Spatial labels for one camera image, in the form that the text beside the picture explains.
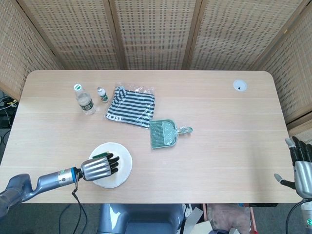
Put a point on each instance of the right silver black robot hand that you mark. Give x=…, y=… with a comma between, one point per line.
x=303, y=175

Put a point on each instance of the green yellow sponge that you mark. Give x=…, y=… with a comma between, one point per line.
x=100, y=155

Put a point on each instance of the woven bamboo folding screen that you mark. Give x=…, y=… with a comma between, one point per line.
x=156, y=34

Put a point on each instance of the pink plastic bag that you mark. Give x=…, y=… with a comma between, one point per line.
x=229, y=217

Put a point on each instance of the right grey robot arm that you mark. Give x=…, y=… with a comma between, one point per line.
x=307, y=214

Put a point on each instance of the small white drink bottle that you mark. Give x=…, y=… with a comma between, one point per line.
x=103, y=95

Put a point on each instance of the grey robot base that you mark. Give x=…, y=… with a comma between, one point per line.
x=140, y=219

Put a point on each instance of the white round plate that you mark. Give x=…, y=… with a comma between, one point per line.
x=124, y=165

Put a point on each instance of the green dustpan and brush set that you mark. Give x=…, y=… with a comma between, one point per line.
x=163, y=134

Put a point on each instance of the beige cardboard pieces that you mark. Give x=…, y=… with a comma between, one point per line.
x=197, y=219

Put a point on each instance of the striped shirt in plastic bag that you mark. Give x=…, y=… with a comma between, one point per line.
x=132, y=108

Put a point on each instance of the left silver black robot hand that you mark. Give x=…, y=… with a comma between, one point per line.
x=97, y=169

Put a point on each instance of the clear green-label water bottle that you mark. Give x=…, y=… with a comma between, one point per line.
x=86, y=103

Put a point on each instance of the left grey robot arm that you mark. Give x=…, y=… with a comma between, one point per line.
x=48, y=181

